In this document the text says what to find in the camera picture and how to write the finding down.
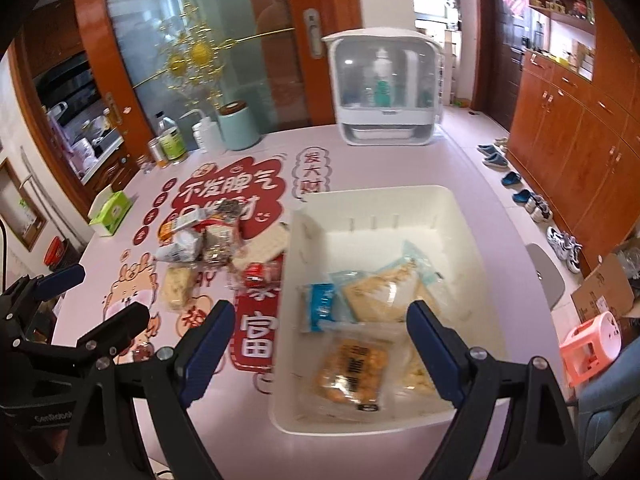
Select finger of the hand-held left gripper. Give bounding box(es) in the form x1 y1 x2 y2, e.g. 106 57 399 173
10 304 151 376
0 264 86 313

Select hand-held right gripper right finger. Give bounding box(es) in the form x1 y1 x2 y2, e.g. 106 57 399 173
406 301 583 480

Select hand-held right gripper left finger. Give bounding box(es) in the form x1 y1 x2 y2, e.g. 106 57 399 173
62 301 236 480

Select yellow cracker packet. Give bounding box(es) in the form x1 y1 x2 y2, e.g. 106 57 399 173
162 265 194 312

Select grey white snack packet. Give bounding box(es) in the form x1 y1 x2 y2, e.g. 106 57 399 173
154 232 202 264

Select red snack packet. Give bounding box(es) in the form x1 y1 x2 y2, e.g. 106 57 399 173
242 260 281 287

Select clear packet of seeds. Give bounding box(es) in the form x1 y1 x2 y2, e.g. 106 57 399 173
202 225 237 267

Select white plastic basket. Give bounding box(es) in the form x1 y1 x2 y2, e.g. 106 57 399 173
268 185 501 436

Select dark seed packet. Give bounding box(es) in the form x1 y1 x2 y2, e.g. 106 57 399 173
212 199 244 227

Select clear packet of yellow crackers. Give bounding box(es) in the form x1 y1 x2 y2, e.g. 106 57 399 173
395 330 451 401

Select wooden framed board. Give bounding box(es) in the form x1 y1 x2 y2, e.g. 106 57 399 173
0 157 48 253

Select green tissue box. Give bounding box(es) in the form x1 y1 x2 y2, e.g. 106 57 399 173
87 185 137 237

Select pale blue cracker packet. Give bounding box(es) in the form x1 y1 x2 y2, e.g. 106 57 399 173
330 267 421 323
400 240 443 301

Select orange cracker packet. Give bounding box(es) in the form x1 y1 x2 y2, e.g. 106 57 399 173
300 327 401 411

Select small blue snack packet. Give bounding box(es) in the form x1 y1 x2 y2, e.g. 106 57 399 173
300 282 338 333

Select grey chair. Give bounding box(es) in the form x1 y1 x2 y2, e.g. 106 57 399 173
525 242 566 311

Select pink plastic stool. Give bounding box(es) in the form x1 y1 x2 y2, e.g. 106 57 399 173
559 310 623 388

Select glass bottle green label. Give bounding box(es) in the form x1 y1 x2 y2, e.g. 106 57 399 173
155 114 188 165

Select cardboard box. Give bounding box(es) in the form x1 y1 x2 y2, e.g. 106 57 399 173
570 252 640 321

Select row of shoes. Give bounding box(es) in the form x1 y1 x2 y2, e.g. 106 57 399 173
475 137 586 276

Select blue cloth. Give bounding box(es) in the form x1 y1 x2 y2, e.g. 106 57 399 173
575 355 640 466

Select white squeeze bottle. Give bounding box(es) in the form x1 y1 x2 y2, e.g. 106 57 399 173
180 108 223 153

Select mint green canister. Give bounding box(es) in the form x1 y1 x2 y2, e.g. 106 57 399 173
216 101 261 152

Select white storage cabinet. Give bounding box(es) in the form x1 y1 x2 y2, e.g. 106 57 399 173
322 30 446 147

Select glass sliding door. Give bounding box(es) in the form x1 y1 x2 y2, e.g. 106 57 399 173
100 0 311 133

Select white teal bottle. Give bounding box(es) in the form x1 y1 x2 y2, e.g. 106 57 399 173
370 47 396 108

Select dark entrance door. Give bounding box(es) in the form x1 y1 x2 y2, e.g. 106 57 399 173
482 0 528 131

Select wooden wall cabinet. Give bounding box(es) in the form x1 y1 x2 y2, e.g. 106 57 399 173
510 0 640 271

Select silver door handle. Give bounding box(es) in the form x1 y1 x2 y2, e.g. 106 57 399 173
302 7 323 61

